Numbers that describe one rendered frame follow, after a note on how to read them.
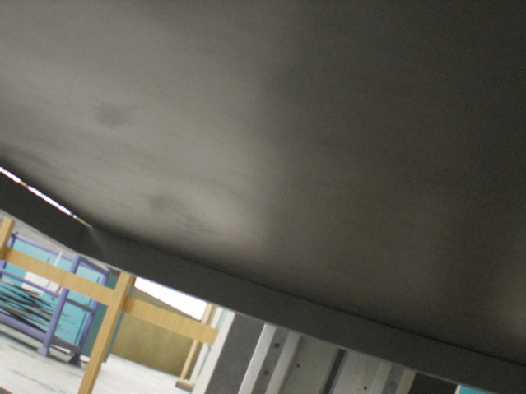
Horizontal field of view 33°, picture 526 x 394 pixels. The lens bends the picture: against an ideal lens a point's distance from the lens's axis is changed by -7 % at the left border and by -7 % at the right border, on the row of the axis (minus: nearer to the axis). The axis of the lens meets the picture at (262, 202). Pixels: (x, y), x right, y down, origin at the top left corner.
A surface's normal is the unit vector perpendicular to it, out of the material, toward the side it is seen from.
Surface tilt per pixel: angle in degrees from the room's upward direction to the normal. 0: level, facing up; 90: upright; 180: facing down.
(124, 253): 90
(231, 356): 90
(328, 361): 90
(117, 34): 180
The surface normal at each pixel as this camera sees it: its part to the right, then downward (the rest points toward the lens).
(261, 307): -0.30, -0.30
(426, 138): -0.35, 0.92
